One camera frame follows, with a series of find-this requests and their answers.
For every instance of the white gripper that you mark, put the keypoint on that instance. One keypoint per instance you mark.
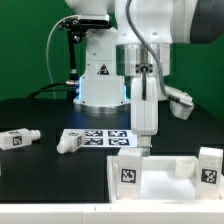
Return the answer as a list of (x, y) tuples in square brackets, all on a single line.
[(144, 113)]

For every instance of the white square tabletop tray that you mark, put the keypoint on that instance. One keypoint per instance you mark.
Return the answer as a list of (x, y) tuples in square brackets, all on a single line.
[(159, 182)]

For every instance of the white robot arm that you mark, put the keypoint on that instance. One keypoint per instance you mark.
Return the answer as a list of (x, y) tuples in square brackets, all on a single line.
[(133, 38)]

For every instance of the white marker sheet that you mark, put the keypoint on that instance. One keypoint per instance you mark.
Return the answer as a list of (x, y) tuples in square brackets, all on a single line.
[(110, 138)]

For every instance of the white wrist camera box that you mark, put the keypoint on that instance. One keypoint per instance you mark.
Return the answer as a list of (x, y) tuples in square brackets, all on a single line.
[(183, 104)]

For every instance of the white front rail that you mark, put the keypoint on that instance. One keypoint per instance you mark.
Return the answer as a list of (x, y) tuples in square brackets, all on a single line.
[(146, 213)]

